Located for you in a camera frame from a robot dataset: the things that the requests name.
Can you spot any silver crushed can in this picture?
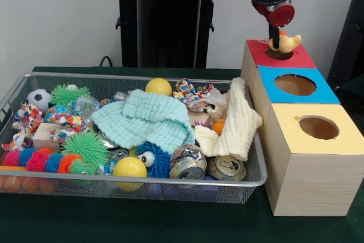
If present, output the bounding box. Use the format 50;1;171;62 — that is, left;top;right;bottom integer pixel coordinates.
206;154;247;182

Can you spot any cream knit cloth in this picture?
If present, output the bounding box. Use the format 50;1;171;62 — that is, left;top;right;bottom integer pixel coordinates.
194;77;264;162

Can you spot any light blue knit cloth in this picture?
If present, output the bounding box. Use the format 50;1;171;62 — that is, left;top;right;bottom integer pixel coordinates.
91;89;196;154

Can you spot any plain green spiky ball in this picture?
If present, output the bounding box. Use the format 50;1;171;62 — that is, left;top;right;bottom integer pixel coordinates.
61;132;110;160

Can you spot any black upright panel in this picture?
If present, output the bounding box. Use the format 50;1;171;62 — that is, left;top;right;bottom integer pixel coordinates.
326;0;364;84

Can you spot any blue white crushed can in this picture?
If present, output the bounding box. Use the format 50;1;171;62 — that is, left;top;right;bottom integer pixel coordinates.
169;143;208;180

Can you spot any clear mesh bin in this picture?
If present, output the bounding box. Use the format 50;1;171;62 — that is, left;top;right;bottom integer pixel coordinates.
0;72;268;204

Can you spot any rainbow spiky caterpillar toy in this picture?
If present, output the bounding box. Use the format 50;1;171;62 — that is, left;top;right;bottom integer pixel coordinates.
2;147;97;175

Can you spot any dark green table cloth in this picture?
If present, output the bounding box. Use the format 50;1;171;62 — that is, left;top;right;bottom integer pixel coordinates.
0;66;364;243

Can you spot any orange toy basketball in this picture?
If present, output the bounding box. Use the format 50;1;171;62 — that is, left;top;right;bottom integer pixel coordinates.
210;119;227;135

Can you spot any yellow sponge duck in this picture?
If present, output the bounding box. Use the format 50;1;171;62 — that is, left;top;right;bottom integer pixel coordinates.
268;30;303;54

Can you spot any green covered side table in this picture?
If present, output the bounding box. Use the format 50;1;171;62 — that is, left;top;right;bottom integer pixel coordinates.
338;72;364;93

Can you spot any yellow ball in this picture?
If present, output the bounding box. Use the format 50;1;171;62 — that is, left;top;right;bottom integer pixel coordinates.
112;156;148;192
144;77;173;97

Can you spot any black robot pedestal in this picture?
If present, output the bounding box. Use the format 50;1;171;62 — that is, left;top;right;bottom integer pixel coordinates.
110;0;228;69

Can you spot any small soccer ball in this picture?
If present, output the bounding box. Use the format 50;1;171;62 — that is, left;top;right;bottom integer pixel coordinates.
26;89;53;113

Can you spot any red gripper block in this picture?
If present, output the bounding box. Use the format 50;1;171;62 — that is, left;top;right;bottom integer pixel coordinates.
251;0;296;53

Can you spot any wooden box with three holes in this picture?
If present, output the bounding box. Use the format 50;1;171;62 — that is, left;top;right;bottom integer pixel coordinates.
239;39;364;217

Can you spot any blue spiky eyed toy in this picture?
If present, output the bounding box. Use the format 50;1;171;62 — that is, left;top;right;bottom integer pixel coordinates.
135;141;173;179

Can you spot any green spiky eyed ball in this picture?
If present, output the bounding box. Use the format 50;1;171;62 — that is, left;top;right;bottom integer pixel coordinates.
51;84;92;107

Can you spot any black cable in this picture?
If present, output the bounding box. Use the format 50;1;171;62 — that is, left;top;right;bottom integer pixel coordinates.
98;54;114;68

